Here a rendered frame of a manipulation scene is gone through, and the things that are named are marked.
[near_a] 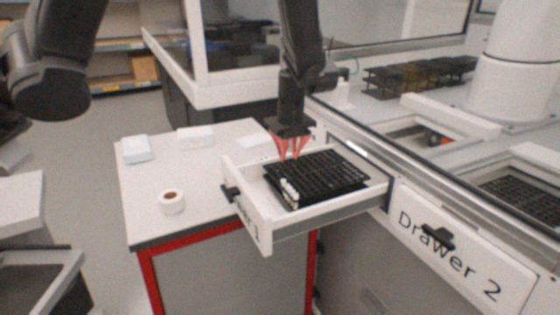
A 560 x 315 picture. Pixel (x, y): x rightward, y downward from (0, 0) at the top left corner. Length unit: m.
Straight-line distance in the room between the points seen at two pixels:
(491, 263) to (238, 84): 1.20
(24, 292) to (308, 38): 0.50
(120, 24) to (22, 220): 3.89
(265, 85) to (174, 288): 0.97
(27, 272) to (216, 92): 1.17
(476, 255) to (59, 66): 0.70
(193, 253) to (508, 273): 0.74
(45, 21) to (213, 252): 0.77
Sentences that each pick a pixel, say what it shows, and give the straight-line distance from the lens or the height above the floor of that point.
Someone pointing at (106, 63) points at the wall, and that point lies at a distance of 4.90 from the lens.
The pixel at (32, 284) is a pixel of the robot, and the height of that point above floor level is 1.04.
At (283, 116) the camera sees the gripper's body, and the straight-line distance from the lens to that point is 0.70.
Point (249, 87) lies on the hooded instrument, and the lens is 1.59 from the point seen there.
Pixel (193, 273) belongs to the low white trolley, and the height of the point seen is 0.57.
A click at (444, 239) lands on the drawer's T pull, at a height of 0.91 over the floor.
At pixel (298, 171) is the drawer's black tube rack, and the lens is 0.86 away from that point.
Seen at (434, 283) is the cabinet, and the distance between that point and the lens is 0.90.
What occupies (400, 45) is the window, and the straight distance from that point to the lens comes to 0.79.
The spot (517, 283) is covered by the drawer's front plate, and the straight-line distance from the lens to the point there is 0.71.
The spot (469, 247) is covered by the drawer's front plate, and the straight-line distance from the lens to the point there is 0.74.
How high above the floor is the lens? 1.36
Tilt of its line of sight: 30 degrees down
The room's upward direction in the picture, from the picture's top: straight up
